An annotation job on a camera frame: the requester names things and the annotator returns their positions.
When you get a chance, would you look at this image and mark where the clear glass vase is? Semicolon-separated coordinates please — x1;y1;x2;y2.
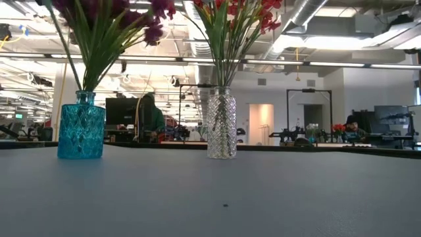
206;86;237;160

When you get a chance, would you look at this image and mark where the background green flower vase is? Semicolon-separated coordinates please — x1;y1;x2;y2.
196;124;209;142

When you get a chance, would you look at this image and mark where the background white flower vase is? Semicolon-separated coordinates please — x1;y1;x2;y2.
305;123;319;144

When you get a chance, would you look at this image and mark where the background red flower vase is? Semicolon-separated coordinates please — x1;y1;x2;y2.
331;123;347;144

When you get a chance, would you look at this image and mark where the blue glass vase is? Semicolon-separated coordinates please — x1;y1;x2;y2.
57;91;106;160

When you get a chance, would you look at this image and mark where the person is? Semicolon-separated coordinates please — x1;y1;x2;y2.
341;115;368;141
139;93;166;142

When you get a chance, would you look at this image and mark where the black background monitor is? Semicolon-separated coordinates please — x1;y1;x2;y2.
105;97;142;126

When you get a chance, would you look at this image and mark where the long ceiling light bar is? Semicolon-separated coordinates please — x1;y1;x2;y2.
0;52;421;70

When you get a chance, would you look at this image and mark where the dark background screen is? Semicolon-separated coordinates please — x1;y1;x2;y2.
374;105;410;135

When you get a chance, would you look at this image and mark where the black background stand frame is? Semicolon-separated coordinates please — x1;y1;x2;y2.
179;84;218;132
285;88;333;145

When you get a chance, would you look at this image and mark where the silver ventilation duct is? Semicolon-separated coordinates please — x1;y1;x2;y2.
184;0;216;88

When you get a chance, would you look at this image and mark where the yellow power cable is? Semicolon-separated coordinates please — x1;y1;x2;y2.
54;61;69;142

